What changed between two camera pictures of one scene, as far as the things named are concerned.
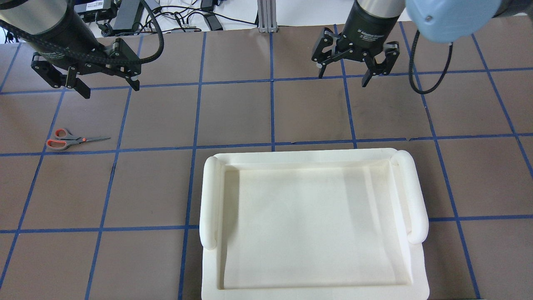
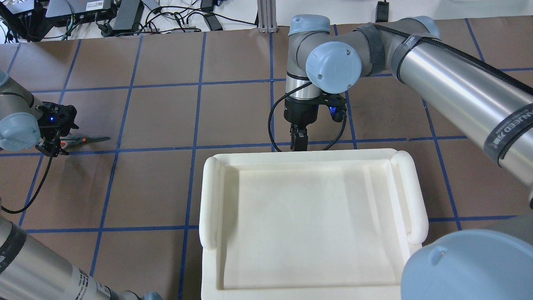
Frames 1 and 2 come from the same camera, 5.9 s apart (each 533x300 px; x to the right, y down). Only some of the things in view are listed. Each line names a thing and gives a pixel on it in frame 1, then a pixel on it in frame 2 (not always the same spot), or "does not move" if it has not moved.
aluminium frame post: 267,16 does not move
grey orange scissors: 64,140 does not move
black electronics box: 93,11 does not move
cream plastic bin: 324,224 does not move
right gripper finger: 375,70 → 302,139
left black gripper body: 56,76 → 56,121
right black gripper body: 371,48 → 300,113
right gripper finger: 330,60 → 294,132
